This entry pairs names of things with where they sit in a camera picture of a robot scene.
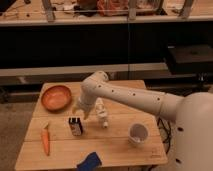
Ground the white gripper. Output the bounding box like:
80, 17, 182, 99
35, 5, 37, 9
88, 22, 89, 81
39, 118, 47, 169
76, 99, 94, 120

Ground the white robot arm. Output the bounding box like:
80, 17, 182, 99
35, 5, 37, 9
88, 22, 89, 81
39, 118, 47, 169
74, 71, 213, 171

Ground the white plastic bottle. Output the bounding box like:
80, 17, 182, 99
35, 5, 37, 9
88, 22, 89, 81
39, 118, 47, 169
95, 98, 109, 128

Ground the orange wooden bowl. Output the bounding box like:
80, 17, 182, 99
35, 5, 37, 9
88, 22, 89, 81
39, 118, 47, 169
41, 85, 72, 111

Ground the orange carrot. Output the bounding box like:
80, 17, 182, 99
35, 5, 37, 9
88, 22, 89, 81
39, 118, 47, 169
41, 124, 50, 156

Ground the blue cloth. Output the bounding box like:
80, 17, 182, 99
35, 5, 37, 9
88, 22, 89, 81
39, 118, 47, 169
77, 152, 102, 171

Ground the white paper cup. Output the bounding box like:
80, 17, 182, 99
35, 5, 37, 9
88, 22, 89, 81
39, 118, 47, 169
128, 123, 148, 147

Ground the red object on shelf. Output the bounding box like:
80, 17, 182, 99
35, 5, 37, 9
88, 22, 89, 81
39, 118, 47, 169
97, 0, 129, 16

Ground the black box on shelf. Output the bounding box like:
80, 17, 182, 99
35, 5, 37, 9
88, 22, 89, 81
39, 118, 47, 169
166, 45, 213, 74

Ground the black cable bundle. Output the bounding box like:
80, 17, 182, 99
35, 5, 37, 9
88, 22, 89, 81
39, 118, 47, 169
156, 116, 173, 154

